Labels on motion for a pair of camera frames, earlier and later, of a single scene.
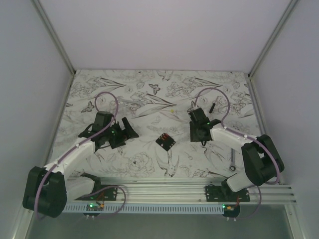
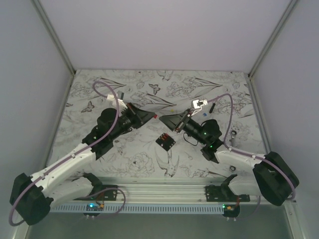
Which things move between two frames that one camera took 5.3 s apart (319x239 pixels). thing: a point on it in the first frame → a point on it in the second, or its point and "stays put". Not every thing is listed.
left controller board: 93,206 stays put
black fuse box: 165,141 stays put
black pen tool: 211,109 stays put
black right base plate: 225,193 stays put
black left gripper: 124,135 → 139,116
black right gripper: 193,137 → 177,121
